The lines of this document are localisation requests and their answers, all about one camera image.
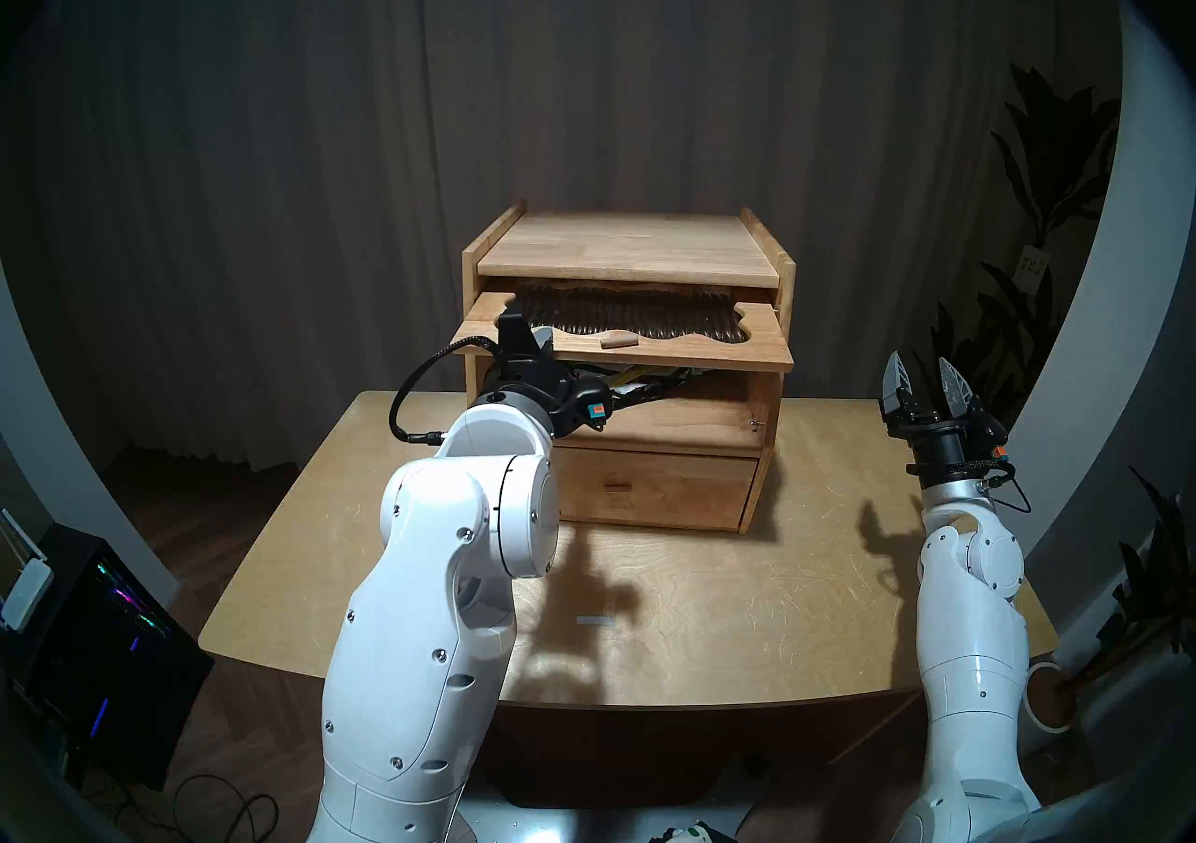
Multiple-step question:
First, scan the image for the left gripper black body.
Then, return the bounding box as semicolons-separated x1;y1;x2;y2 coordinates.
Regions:
481;355;615;439

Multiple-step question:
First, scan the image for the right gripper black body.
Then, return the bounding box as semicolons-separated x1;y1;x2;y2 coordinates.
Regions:
884;411;1012;480

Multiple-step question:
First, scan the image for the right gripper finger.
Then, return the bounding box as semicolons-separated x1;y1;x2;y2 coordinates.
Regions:
936;357;984;424
881;351;923;424

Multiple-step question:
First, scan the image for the shallow wooden pull-out tray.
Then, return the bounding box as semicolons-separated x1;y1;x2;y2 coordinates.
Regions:
453;283;795;375

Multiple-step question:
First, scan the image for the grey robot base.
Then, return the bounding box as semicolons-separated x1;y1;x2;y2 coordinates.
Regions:
458;757;767;843

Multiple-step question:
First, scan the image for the deep wooden drawer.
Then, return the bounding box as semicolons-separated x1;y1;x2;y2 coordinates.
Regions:
551;447;760;532

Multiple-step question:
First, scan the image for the wooden cabinet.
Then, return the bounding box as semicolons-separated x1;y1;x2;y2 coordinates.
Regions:
462;201;797;536

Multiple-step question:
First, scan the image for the tall dark leafy plant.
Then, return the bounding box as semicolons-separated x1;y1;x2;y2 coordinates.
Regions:
911;64;1122;440

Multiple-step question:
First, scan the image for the small potted plant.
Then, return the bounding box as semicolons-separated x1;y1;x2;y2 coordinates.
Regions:
1065;468;1196;693

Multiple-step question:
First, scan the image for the white plant pot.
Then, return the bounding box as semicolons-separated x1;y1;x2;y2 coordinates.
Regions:
1023;661;1075;735

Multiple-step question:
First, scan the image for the grey curtain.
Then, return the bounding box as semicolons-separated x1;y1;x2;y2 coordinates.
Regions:
0;0;1122;478

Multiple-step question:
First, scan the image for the black computer tower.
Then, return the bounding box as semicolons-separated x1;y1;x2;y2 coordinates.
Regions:
0;524;216;791

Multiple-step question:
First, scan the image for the white box device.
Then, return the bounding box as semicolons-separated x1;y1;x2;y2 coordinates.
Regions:
0;510;54;632

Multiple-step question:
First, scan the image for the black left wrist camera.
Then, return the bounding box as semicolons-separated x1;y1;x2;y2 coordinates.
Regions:
495;307;554;368

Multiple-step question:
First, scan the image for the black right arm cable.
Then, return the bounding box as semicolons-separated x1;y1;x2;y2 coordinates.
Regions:
972;463;1033;515

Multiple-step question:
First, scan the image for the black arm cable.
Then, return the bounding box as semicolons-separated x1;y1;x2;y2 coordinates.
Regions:
389;337;501;447
972;463;1033;515

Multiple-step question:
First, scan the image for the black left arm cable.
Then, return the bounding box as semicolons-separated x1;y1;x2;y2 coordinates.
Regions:
389;337;501;447

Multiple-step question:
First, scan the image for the black floor cable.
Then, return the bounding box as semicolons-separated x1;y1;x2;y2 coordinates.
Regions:
112;771;281;843

